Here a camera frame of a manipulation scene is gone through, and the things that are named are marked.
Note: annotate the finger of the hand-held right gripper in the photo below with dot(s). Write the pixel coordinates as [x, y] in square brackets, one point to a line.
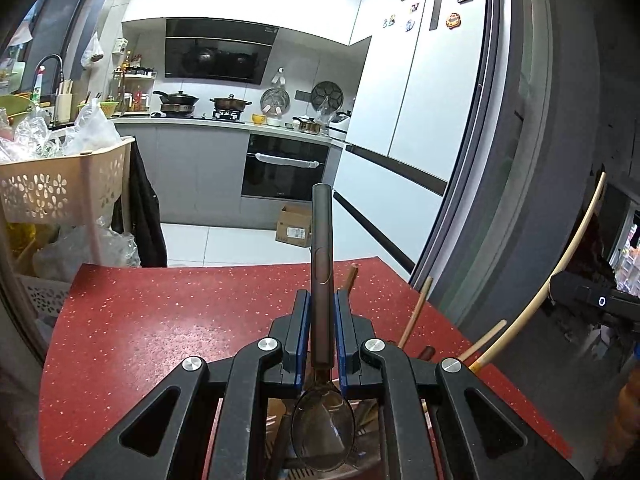
[562, 290]

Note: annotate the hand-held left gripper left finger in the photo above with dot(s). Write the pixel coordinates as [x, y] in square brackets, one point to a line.
[303, 340]

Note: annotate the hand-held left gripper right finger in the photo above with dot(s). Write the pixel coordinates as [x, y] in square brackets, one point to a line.
[341, 340]

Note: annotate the long thin pale chopstick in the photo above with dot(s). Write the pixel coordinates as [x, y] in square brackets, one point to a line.
[582, 240]

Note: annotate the dark metal spoon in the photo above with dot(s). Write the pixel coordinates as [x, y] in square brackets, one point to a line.
[321, 240]

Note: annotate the beige utensil holder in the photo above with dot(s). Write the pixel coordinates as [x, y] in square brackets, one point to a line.
[365, 452]

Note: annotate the reddish brown chopstick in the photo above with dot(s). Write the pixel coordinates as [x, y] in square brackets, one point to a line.
[351, 277]

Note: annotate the brown wooden chopstick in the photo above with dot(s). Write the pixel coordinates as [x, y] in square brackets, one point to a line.
[417, 310]

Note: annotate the dark brown chopstick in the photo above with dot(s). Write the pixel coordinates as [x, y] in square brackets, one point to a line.
[426, 353]

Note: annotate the cardboard box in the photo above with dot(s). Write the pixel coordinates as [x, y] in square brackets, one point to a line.
[292, 225]

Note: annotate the black built-in oven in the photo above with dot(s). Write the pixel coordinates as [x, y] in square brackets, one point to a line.
[280, 170]

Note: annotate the black jacket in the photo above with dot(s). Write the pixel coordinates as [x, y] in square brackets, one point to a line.
[147, 220]

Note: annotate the white rice cooker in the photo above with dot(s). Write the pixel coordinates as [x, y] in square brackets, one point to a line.
[340, 127]

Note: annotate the small lidded pot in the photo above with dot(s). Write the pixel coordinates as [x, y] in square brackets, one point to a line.
[309, 126]

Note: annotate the white bowl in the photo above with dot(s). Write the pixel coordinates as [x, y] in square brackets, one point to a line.
[274, 121]

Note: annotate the clear plastic bags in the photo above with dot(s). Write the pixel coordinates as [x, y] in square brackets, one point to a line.
[100, 250]

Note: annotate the yellow bowl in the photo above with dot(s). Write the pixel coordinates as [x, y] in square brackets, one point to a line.
[258, 119]

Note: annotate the gas stove burner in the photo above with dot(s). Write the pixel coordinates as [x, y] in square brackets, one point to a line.
[228, 115]

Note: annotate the hanging round metal rack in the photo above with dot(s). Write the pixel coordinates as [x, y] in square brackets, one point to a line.
[275, 100]

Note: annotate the hanging dark round tray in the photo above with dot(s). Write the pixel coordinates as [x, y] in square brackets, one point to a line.
[326, 94]

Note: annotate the white refrigerator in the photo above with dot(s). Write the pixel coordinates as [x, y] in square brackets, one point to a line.
[425, 85]

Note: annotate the metal pot with lid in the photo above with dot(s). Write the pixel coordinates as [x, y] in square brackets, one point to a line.
[230, 104]

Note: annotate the black wok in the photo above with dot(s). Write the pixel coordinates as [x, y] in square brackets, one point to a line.
[177, 98]

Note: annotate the black range hood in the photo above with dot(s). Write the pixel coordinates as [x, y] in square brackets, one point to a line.
[220, 55]

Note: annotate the yellow plastic bag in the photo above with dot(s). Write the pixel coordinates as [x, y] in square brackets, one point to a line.
[22, 242]

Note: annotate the beige plastic rack cart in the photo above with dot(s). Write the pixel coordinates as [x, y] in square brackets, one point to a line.
[45, 192]

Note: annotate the spice rack with bottles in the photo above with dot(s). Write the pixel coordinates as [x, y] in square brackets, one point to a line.
[135, 90]

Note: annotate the white knife block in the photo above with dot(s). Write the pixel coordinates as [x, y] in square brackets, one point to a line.
[63, 105]

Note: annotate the clear plastic packaging pile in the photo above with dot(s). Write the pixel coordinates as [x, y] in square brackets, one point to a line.
[30, 135]

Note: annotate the hanging white plastic bag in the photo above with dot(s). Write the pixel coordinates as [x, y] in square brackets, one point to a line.
[92, 52]

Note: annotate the spray bottle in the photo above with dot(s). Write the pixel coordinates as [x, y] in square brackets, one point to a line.
[37, 92]

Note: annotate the green plastic basin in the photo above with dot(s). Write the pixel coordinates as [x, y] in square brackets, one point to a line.
[15, 105]

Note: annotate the black kitchen faucet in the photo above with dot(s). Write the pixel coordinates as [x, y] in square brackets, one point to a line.
[47, 57]

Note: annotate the white wall hook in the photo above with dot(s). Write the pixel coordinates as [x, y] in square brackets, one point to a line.
[279, 76]

